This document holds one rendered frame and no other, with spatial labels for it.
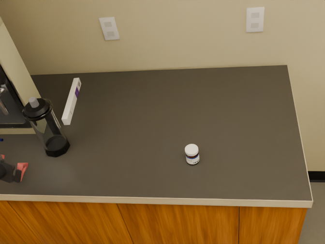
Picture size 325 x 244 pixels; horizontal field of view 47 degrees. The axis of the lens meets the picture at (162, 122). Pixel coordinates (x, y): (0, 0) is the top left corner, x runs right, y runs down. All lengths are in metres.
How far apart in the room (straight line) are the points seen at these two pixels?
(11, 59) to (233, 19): 0.90
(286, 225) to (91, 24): 1.16
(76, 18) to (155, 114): 0.55
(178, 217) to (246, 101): 0.54
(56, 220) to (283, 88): 1.10
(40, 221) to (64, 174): 0.31
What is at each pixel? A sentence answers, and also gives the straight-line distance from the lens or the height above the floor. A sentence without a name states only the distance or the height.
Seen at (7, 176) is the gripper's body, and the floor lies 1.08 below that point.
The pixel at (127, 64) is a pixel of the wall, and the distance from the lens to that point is 1.84.
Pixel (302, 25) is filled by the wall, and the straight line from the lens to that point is 1.71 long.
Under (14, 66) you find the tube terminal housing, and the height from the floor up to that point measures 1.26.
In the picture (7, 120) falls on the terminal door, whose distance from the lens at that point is 1.64.
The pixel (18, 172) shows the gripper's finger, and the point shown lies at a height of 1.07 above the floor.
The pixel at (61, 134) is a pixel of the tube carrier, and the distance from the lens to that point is 1.49.
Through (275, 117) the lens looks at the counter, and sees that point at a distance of 1.53.
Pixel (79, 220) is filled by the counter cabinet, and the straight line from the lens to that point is 1.62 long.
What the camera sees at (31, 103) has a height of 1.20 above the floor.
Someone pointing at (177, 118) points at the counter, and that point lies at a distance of 1.53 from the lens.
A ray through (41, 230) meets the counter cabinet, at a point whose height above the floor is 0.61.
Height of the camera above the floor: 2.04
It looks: 46 degrees down
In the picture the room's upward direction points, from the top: 11 degrees counter-clockwise
